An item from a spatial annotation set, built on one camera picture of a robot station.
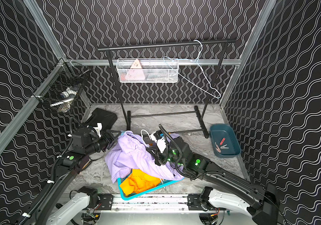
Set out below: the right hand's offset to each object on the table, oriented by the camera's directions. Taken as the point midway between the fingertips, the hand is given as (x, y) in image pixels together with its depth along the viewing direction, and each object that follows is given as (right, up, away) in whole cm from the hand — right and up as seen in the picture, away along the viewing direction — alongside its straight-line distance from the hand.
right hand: (147, 147), depth 67 cm
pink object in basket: (-9, +43, +21) cm, 49 cm away
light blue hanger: (-2, +7, -5) cm, 9 cm away
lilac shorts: (-10, -4, +8) cm, 13 cm away
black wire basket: (-60, +33, +25) cm, 73 cm away
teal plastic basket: (+9, -20, +5) cm, 22 cm away
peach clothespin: (+44, -6, +28) cm, 53 cm away
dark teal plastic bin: (+49, +4, +37) cm, 61 cm away
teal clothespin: (-14, +6, +7) cm, 17 cm away
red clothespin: (+49, -2, +30) cm, 57 cm away
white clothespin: (+49, -6, +28) cm, 57 cm away
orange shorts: (-7, -21, +10) cm, 24 cm away
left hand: (-15, +7, +5) cm, 17 cm away
